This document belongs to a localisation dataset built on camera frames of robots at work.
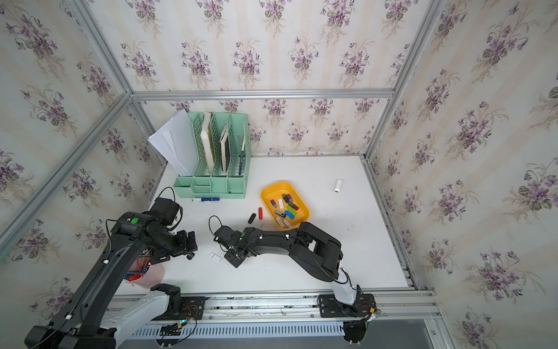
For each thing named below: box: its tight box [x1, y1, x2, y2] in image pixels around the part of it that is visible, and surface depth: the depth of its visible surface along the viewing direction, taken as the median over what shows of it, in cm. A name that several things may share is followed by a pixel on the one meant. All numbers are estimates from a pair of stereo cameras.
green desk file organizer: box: [172, 111, 253, 200], surface depth 105 cm
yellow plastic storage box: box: [260, 181, 311, 230], surface depth 101 cm
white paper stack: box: [147, 109, 199, 176], surface depth 99 cm
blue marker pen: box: [191, 197, 221, 202], surface depth 103 cm
